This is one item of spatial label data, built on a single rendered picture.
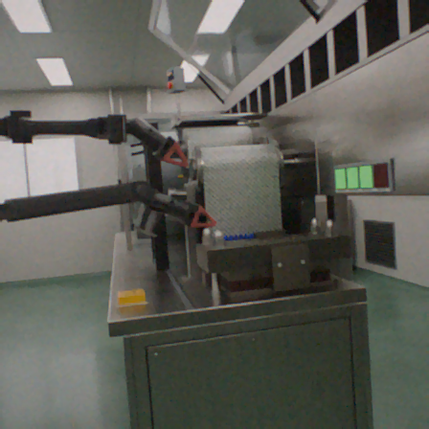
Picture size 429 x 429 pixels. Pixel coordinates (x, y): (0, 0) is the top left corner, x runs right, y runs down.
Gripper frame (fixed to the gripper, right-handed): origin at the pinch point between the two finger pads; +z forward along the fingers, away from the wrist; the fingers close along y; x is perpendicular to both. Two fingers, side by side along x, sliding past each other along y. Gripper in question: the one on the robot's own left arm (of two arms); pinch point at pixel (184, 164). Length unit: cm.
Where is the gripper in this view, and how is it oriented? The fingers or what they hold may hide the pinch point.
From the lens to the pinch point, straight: 135.5
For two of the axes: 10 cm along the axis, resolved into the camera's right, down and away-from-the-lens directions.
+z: 7.7, 5.8, 2.5
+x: 5.8, -8.1, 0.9
